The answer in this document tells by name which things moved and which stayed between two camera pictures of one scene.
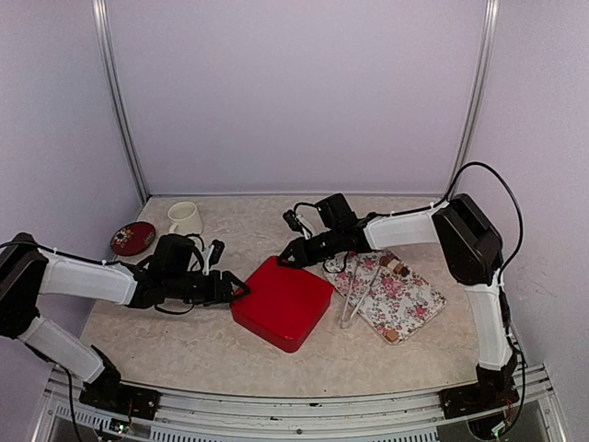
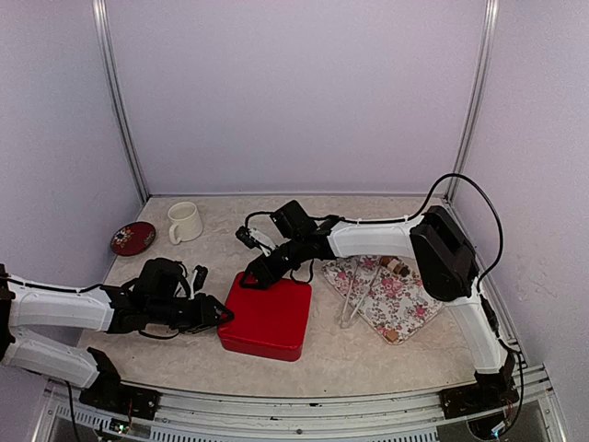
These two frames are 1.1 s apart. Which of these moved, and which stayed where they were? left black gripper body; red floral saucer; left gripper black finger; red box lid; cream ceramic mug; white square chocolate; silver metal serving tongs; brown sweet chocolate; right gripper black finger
Moved: right gripper black finger; red box lid; left black gripper body; left gripper black finger
Stayed: brown sweet chocolate; white square chocolate; red floral saucer; cream ceramic mug; silver metal serving tongs
